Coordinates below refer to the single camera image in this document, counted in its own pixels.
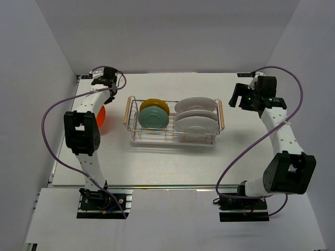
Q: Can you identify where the orange plate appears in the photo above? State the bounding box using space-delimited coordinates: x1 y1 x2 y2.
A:
96 106 106 128

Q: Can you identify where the yellow plate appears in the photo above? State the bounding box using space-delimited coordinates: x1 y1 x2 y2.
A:
140 98 170 115

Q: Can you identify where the teal plate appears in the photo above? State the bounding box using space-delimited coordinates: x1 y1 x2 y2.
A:
138 106 169 129

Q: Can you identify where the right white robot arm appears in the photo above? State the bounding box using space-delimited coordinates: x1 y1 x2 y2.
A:
229 76 316 209

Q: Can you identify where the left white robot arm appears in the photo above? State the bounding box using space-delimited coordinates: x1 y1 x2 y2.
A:
64 67 118 209

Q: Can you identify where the white plate rear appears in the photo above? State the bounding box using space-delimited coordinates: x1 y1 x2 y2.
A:
174 97 217 113

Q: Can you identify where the white plate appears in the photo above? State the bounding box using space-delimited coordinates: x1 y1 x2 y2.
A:
175 110 218 122
174 116 219 134
174 97 217 113

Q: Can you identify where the white plate front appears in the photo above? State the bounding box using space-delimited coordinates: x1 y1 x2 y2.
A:
174 116 219 134

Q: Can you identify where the white plate middle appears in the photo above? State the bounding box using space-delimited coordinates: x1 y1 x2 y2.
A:
175 110 218 122

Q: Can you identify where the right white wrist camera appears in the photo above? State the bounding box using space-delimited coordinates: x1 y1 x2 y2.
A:
248 71 266 89

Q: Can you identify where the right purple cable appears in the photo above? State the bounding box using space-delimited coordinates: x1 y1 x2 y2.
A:
216 65 305 218

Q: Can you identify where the metal wire dish rack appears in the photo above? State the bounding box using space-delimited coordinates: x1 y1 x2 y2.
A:
124 96 225 140

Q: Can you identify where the aluminium front rail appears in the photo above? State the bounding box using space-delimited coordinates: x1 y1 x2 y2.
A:
47 184 240 191

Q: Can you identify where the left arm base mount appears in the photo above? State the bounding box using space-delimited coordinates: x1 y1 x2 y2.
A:
76 188 132 220

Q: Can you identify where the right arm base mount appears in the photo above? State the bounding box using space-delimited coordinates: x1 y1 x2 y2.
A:
213 181 270 222

